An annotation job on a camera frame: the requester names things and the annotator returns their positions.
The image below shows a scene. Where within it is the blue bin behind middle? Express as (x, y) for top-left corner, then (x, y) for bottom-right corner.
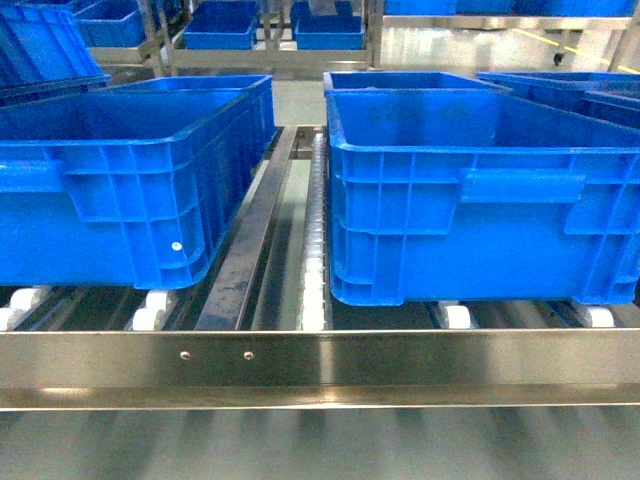
(323, 71), (513, 95)

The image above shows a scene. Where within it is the tilted blue bin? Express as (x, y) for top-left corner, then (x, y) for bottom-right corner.
(1, 3), (110, 100)

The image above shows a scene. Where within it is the blue bin front left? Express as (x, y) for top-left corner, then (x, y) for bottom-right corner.
(1, 91), (267, 290)

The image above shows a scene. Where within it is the blue bin behind left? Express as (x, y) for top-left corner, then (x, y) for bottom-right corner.
(109, 74), (276, 152)

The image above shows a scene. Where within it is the blue bin behind right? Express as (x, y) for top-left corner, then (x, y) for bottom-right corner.
(476, 71), (639, 113)

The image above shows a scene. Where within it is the steel shelf rack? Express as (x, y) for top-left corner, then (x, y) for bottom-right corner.
(1, 123), (639, 411)

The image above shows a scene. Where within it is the blue bin front middle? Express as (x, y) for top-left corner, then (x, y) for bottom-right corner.
(326, 90), (639, 306)

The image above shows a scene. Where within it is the blue bin front right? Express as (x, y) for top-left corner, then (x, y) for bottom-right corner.
(584, 90), (640, 129)

